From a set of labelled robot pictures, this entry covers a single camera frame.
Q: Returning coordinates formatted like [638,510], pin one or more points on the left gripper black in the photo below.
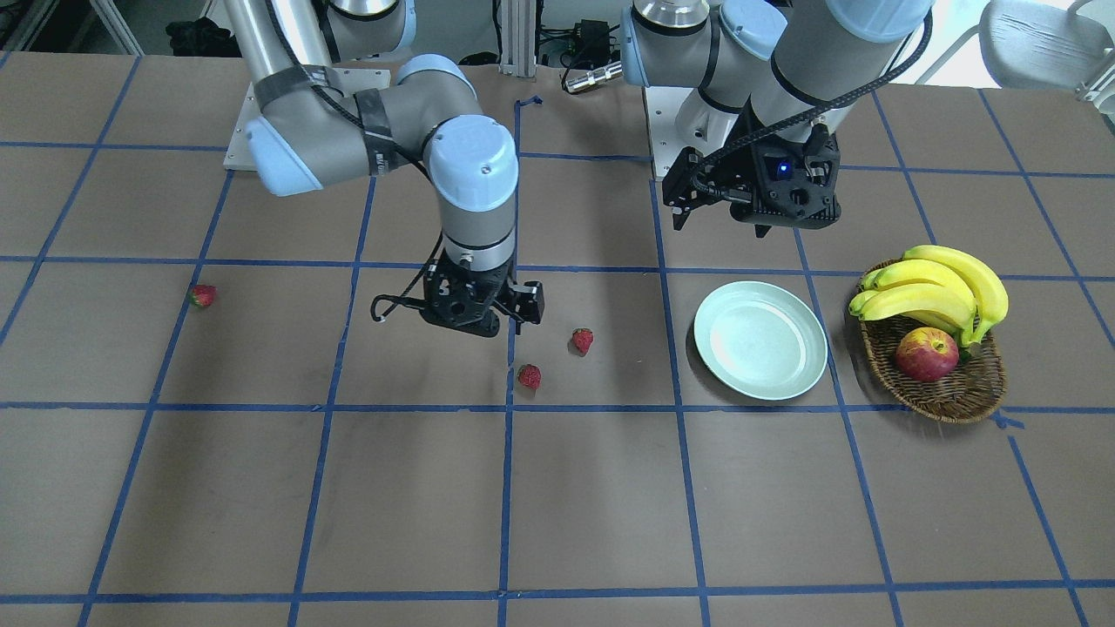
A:
[730,171]

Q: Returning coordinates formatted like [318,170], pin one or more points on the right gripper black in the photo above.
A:
[525,299]

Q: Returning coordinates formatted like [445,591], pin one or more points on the red strawberry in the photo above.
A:
[582,339]
[529,376]
[202,296]

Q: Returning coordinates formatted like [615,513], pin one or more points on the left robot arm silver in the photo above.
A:
[767,84]

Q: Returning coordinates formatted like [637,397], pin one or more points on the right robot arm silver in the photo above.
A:
[311,132]

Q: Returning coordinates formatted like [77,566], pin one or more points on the pale green plate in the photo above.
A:
[760,340]

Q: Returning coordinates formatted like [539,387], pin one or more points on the yellow banana bunch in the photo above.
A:
[940,286]

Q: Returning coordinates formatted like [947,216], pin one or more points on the red apple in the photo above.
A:
[927,354]

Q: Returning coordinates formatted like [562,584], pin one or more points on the silver cylinder connector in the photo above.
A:
[593,78]

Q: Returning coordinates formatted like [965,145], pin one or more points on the wicker basket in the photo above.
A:
[974,390]

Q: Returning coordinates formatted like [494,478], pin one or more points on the grey chair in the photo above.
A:
[1030,45]

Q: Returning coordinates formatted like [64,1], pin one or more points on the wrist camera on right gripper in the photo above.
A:
[525,302]

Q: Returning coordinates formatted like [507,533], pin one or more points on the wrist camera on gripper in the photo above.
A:
[693,182]
[525,302]

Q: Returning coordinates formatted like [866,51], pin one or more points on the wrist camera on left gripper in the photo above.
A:
[693,182]

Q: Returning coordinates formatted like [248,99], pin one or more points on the aluminium frame post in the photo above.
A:
[518,21]

